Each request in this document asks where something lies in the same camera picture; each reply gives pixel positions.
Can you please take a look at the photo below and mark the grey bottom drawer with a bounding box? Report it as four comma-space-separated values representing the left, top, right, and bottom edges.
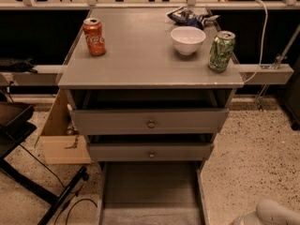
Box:
97, 161, 208, 225

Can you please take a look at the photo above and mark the grey drawer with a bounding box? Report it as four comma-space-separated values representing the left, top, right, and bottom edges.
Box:
97, 161, 208, 225
89, 134, 214, 161
69, 90, 230, 135

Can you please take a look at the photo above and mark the grey drawer cabinet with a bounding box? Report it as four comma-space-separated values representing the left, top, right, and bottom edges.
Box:
57, 7, 245, 225

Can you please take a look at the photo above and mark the grey top drawer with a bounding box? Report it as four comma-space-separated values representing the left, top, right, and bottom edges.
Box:
69, 90, 230, 135

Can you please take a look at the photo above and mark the grey middle drawer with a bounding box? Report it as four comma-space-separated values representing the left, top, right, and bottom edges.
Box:
89, 134, 214, 161

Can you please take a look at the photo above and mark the white ceramic bowl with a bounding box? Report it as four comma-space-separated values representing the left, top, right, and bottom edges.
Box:
171, 26, 206, 55

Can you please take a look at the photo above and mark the orange coca-cola can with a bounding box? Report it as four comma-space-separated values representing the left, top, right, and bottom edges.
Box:
82, 18, 106, 55

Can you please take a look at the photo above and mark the green soda can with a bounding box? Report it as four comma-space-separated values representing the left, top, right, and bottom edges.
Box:
208, 31, 235, 72

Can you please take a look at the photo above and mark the blue chip bag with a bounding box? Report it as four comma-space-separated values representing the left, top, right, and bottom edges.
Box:
167, 7, 218, 30

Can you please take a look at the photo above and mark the cardboard box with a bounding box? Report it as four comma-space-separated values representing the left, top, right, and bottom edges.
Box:
37, 90, 91, 164

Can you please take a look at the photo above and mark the black stand base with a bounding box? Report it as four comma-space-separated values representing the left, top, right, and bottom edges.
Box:
0, 100, 90, 225

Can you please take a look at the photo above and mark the black floor cable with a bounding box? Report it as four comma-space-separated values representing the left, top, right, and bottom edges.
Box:
19, 143, 98, 225

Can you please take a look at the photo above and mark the metal railing frame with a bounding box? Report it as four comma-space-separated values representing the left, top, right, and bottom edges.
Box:
0, 0, 300, 86

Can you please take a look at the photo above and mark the black bag on rail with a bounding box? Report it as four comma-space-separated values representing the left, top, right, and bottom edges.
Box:
0, 58, 38, 73

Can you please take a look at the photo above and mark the white hanging cable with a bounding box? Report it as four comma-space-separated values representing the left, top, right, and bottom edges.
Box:
243, 0, 269, 84

